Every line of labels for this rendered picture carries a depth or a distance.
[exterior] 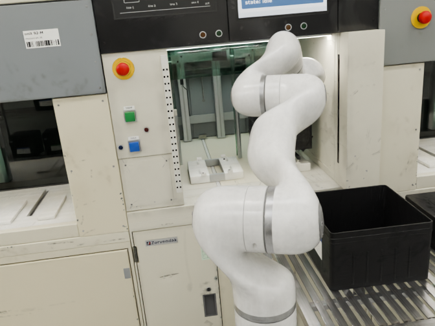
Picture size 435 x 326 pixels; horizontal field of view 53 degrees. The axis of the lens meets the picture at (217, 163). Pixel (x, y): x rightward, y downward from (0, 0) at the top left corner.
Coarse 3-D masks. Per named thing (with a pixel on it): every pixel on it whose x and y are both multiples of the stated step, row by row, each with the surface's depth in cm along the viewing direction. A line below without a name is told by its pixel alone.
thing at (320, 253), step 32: (320, 192) 136; (352, 192) 137; (384, 192) 138; (352, 224) 141; (384, 224) 141; (416, 224) 112; (320, 256) 121; (352, 256) 113; (384, 256) 114; (416, 256) 115
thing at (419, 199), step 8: (432, 192) 146; (408, 200) 144; (416, 200) 142; (424, 200) 141; (432, 200) 140; (424, 208) 135; (432, 208) 135; (432, 216) 130; (432, 224) 131; (432, 232) 131; (432, 240) 132; (432, 248) 131
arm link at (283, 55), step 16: (288, 32) 111; (272, 48) 108; (288, 48) 108; (256, 64) 106; (272, 64) 107; (288, 64) 109; (240, 80) 105; (256, 80) 103; (240, 96) 104; (256, 96) 102; (240, 112) 107; (256, 112) 105
